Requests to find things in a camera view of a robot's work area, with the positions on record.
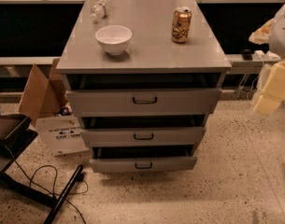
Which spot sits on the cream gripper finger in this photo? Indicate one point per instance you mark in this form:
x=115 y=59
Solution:
x=273 y=91

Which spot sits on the grey drawer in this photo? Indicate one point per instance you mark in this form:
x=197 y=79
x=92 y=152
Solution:
x=142 y=164
x=134 y=137
x=126 y=103

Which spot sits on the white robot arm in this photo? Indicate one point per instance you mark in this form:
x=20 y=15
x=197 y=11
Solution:
x=272 y=32

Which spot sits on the grey bottom drawer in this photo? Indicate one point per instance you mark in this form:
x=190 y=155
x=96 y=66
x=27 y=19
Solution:
x=142 y=164

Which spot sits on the grey drawer cabinet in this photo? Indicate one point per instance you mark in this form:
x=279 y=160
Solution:
x=153 y=61

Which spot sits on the grey top drawer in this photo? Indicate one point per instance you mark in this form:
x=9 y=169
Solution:
x=126 y=103

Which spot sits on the white power strip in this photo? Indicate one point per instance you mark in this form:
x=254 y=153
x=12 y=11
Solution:
x=259 y=54

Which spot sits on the black small device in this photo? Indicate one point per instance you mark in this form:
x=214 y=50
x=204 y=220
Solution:
x=246 y=54

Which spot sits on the gold soda can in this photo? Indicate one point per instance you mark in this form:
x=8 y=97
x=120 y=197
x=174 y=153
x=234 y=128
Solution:
x=181 y=24

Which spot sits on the white bowl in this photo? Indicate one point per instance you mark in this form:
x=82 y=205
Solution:
x=114 y=39

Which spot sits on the clear plastic bottle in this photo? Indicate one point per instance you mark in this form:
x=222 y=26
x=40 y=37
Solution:
x=99 y=10

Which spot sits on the white printed box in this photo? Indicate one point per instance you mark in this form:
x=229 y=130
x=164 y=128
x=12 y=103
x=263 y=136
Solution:
x=62 y=134

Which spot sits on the brown cardboard box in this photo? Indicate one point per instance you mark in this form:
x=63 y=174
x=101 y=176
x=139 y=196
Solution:
x=43 y=96

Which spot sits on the black stand frame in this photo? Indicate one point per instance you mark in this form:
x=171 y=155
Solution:
x=15 y=137

